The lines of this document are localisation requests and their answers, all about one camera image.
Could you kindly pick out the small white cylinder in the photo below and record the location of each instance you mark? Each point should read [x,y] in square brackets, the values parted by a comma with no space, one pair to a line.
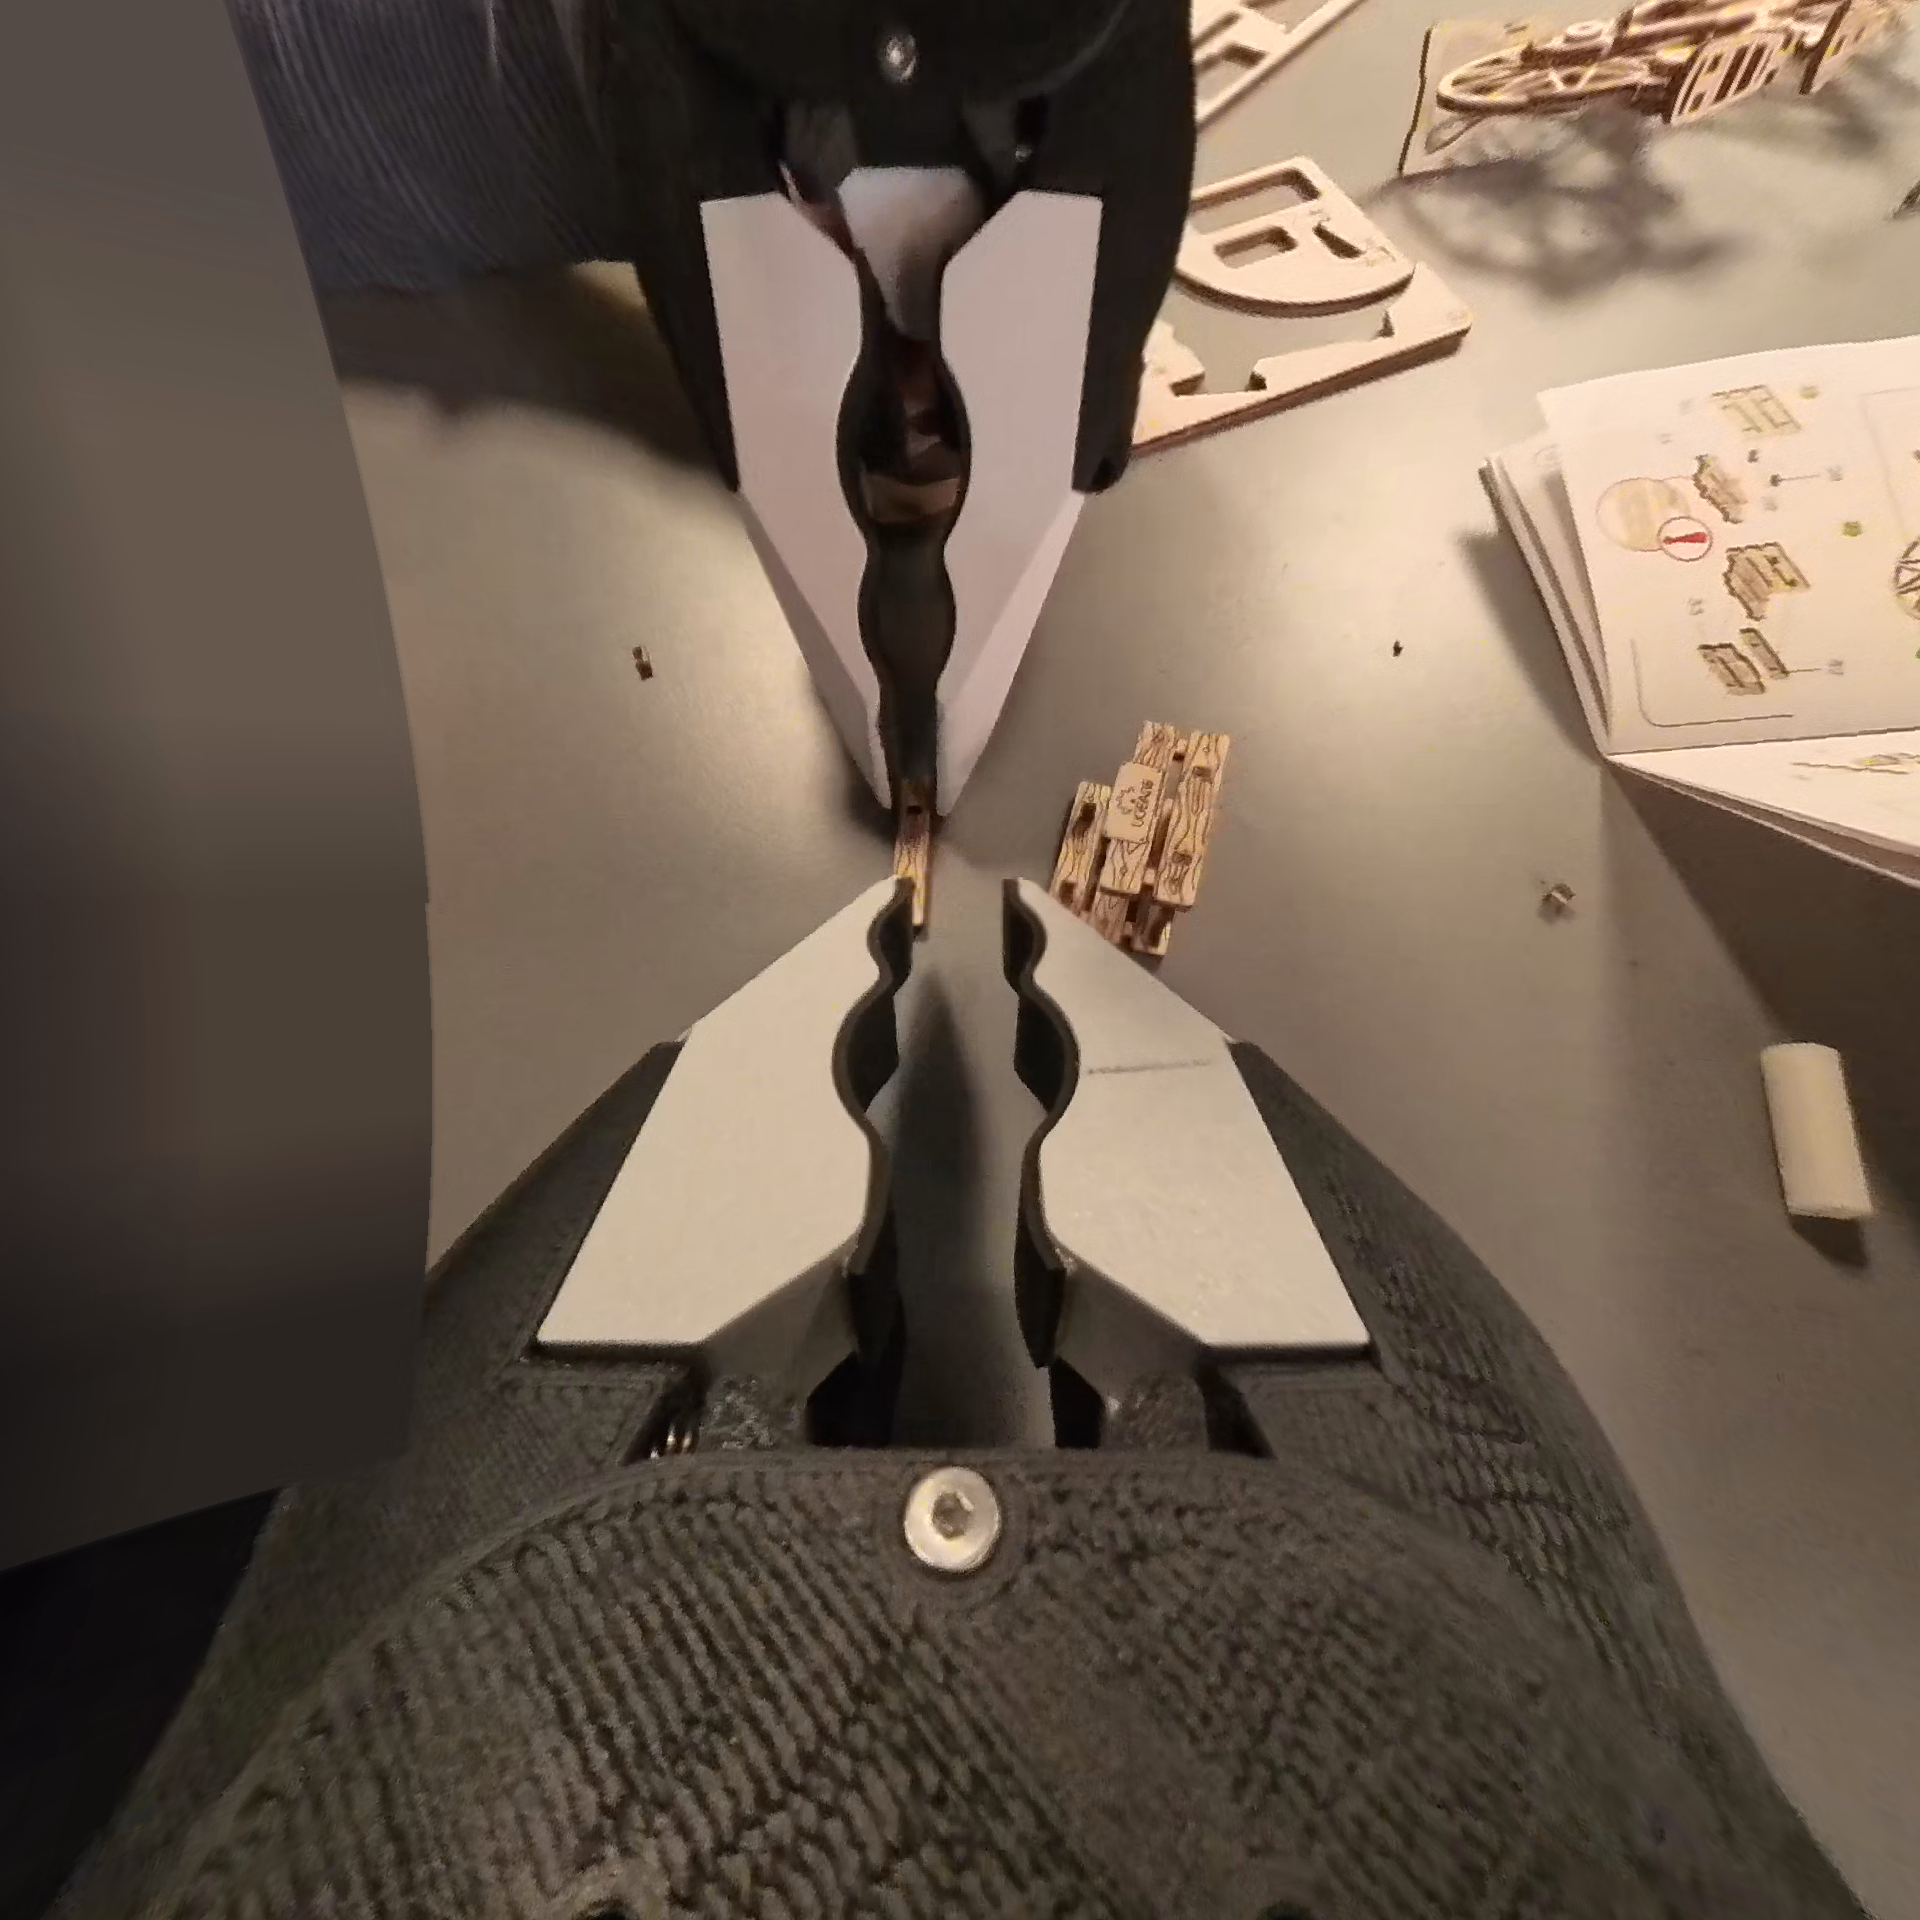
[1815,1132]

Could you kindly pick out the wooden block assembly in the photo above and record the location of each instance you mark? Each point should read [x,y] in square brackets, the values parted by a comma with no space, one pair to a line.
[1149,840]

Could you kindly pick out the small wooden model part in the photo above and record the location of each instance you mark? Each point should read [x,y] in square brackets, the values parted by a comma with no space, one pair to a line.
[918,862]

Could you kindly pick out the white instruction booklet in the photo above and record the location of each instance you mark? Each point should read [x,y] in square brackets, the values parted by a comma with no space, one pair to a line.
[1725,630]

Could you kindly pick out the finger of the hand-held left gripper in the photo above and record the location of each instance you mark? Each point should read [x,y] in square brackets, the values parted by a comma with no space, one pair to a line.
[781,389]
[1027,389]

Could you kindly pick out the wooden sheet with square cutouts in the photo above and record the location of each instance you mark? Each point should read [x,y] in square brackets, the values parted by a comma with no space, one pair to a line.
[1267,67]

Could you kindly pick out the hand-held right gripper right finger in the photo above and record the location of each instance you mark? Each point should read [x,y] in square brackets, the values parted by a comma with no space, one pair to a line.
[1201,1200]

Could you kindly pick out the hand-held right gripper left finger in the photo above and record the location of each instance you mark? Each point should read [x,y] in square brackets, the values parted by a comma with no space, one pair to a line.
[705,1200]

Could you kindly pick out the wooden bicycle model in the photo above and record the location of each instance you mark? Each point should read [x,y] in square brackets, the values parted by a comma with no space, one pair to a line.
[1695,76]

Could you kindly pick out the wooden sheet with curved cutouts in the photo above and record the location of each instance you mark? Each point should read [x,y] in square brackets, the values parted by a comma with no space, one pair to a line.
[1349,359]

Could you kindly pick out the person's dark striped clothing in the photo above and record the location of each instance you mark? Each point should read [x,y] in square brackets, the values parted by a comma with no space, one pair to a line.
[452,136]

